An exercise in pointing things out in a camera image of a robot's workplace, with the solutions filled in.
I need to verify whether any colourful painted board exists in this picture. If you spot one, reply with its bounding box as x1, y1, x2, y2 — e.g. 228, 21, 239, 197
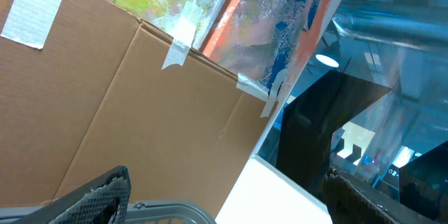
109, 0, 341, 90

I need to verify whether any grey plastic basket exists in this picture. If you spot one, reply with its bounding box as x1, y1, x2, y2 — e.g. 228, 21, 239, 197
0, 199, 217, 224

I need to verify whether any brown cardboard sheet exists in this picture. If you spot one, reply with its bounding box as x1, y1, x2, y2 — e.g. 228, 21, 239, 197
1, 0, 267, 216

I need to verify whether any black monitor panel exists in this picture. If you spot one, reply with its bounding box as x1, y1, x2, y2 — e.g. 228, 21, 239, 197
399, 142, 447, 223

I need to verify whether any round ceiling lamp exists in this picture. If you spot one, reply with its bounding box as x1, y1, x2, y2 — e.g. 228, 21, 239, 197
315, 41, 342, 68

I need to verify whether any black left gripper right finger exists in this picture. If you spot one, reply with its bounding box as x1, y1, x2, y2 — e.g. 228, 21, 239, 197
322, 168, 434, 224

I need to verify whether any white tape strip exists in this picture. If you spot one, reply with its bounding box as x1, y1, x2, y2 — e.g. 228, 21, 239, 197
236, 69, 287, 118
162, 1, 203, 69
1, 0, 62, 50

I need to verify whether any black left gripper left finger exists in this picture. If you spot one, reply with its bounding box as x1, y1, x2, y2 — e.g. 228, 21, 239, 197
13, 165, 131, 224

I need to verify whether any black angled panel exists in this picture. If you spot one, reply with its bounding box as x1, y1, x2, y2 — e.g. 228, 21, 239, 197
276, 70, 391, 201

